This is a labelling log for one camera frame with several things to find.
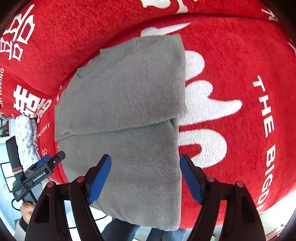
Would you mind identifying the grey knitted garment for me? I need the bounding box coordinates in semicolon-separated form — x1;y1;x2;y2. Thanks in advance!
55;34;187;230

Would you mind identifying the person's left hand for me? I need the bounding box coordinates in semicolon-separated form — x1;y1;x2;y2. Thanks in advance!
20;202;35;224

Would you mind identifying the white patterned pillow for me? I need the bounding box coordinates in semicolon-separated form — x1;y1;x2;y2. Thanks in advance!
15;114;41;170

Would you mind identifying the red blanket with white print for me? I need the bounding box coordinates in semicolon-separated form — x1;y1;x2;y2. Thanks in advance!
1;1;295;228

